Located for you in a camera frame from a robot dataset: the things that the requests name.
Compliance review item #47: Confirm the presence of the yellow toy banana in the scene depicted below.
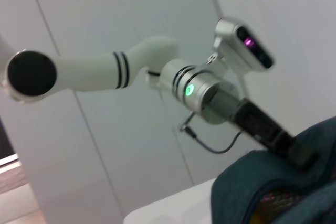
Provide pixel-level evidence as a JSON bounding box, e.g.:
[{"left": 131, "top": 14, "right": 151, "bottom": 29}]
[{"left": 250, "top": 204, "right": 267, "bottom": 224}]

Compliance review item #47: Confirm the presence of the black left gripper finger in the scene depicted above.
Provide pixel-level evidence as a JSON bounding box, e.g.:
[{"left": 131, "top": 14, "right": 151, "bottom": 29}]
[{"left": 287, "top": 135, "right": 320, "bottom": 171}]

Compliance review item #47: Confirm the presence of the dark teal fabric lunch bag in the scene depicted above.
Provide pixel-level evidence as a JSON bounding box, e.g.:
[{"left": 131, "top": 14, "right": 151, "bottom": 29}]
[{"left": 211, "top": 116, "right": 336, "bottom": 224}]

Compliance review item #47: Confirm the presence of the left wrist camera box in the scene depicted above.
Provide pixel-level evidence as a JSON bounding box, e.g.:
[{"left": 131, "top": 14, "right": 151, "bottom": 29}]
[{"left": 212, "top": 17, "right": 276, "bottom": 72}]

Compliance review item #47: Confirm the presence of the dark wall panel with ledge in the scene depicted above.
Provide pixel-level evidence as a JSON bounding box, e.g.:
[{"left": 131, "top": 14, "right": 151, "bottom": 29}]
[{"left": 0, "top": 118, "right": 28, "bottom": 193}]

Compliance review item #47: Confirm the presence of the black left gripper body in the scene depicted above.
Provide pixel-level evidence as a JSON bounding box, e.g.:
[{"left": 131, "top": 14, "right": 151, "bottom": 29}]
[{"left": 233, "top": 97, "right": 299, "bottom": 155}]

